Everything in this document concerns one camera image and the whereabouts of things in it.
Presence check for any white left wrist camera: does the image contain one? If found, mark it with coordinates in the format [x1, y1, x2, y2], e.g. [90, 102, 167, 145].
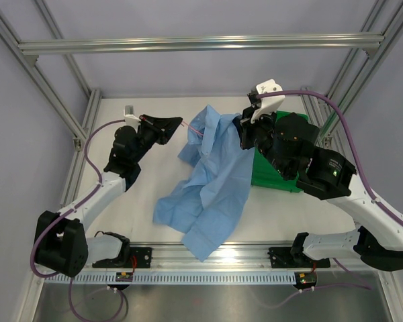
[124, 105, 140, 128]

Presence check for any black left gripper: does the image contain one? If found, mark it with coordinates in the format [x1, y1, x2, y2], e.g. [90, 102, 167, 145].
[131, 115, 182, 164]

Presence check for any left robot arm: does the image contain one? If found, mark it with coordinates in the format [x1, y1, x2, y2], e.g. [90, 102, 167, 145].
[30, 112, 183, 278]

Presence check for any aluminium top crossbar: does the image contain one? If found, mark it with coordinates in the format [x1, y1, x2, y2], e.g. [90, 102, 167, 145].
[18, 32, 384, 55]

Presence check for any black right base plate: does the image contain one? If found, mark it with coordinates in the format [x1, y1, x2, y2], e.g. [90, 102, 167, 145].
[267, 246, 330, 269]

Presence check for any pink wire hanger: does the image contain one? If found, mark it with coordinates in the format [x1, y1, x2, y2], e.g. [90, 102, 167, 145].
[181, 121, 204, 137]

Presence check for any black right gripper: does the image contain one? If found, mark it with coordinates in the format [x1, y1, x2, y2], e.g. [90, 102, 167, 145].
[233, 103, 293, 178]

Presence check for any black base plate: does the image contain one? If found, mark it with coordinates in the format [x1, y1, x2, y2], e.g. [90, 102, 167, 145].
[92, 247, 152, 269]
[267, 246, 330, 269]

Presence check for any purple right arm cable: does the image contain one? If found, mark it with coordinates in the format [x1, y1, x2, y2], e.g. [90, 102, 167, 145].
[258, 89, 403, 235]

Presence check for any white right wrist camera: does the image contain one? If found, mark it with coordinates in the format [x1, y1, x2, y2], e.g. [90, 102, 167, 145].
[248, 78, 285, 123]

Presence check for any aluminium left frame post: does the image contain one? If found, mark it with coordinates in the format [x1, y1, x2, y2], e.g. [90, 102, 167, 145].
[0, 9, 102, 206]

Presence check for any aluminium front rail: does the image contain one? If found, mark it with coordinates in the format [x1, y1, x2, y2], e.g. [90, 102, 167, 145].
[127, 243, 396, 273]

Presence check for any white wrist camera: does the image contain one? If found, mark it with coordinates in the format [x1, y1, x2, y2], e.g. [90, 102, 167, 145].
[248, 78, 285, 123]
[124, 105, 140, 128]

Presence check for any white slotted cable duct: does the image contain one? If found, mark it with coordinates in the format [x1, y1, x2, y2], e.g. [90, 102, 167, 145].
[44, 270, 298, 284]

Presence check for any aluminium right frame post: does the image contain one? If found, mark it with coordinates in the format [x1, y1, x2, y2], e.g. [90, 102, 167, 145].
[300, 0, 403, 189]

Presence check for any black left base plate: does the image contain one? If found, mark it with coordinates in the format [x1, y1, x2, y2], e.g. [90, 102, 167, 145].
[92, 247, 152, 269]

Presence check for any blue shirt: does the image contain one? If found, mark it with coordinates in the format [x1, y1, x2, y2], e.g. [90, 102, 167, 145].
[153, 105, 255, 262]

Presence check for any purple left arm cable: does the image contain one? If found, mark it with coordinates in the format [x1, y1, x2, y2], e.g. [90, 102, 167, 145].
[32, 122, 128, 278]

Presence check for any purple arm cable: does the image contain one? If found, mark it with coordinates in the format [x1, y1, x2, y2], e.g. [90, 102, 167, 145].
[258, 89, 403, 235]
[32, 122, 128, 278]

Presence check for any aluminium frame post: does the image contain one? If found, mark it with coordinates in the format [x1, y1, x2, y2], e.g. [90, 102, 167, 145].
[0, 9, 102, 206]
[300, 0, 403, 189]

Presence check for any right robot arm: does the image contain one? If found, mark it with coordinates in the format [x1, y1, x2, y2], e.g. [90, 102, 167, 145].
[233, 107, 403, 272]

